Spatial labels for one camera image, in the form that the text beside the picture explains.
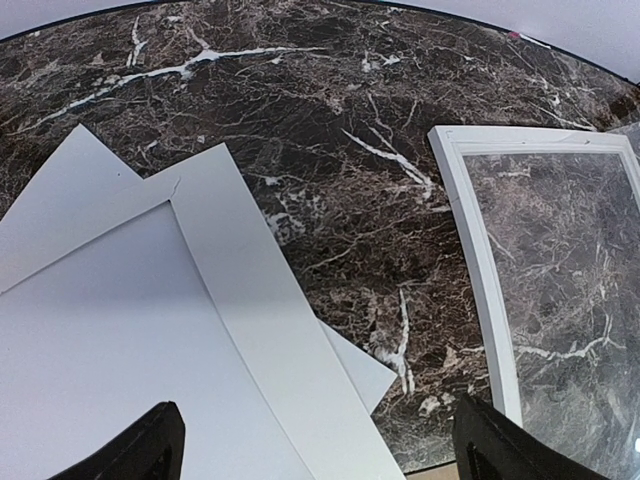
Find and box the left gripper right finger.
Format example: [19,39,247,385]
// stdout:
[452,394,602,480]

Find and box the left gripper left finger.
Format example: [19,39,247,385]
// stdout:
[51,401,186,480]

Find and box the white mat board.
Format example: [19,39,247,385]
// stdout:
[0,143,407,480]

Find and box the dark landscape photo print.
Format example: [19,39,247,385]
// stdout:
[0,124,399,480]

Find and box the white picture frame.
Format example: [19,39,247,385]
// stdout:
[428,125,639,426]

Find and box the clear acrylic sheet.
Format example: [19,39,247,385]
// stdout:
[465,152,639,479]

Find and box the brown cardboard backing board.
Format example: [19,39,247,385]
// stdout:
[406,463,459,480]

